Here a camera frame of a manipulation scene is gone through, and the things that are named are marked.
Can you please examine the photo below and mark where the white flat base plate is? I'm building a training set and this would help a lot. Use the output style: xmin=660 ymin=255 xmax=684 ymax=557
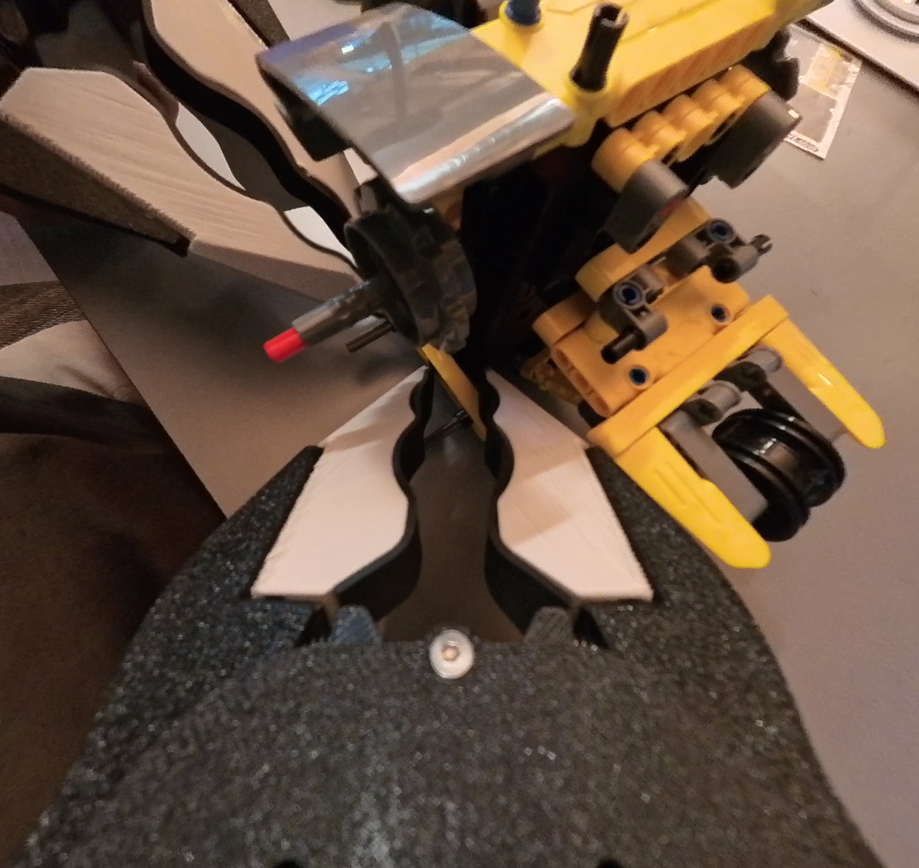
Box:
xmin=804 ymin=0 xmax=919 ymax=68

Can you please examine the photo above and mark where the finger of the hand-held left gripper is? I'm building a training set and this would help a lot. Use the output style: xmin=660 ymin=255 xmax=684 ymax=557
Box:
xmin=135 ymin=0 xmax=363 ymax=230
xmin=0 ymin=64 xmax=359 ymax=282

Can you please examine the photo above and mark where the yellow toy brick vehicle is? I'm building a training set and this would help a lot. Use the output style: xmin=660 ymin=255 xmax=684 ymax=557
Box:
xmin=257 ymin=0 xmax=885 ymax=569

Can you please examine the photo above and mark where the beige cloth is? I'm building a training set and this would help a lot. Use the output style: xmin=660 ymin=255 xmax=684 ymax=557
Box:
xmin=0 ymin=340 xmax=145 ymax=410

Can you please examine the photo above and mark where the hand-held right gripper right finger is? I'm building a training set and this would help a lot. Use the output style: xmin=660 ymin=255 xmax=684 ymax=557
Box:
xmin=482 ymin=373 xmax=656 ymax=643

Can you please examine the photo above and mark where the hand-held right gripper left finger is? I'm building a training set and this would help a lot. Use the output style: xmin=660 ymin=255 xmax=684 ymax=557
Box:
xmin=251 ymin=367 xmax=433 ymax=643

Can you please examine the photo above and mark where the yellow black printed leaflet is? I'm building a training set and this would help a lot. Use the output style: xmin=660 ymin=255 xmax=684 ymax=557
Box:
xmin=783 ymin=24 xmax=863 ymax=160

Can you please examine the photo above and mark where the yellow brick beam with pins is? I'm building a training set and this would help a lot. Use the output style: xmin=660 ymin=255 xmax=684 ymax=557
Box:
xmin=420 ymin=343 xmax=489 ymax=442

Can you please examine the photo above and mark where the person's brown clothing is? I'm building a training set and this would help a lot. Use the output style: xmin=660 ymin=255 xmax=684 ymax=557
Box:
xmin=0 ymin=437 xmax=227 ymax=868

